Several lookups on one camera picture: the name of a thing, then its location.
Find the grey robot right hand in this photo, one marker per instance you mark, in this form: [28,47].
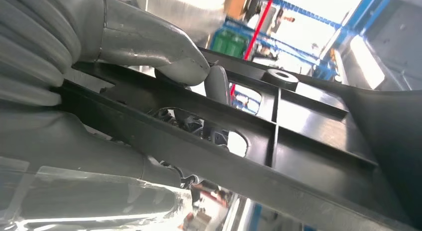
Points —
[138,35]

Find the blue metal shelf rack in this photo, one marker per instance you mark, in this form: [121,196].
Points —
[369,5]

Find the green plastic crate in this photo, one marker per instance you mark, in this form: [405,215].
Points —
[222,41]
[239,46]

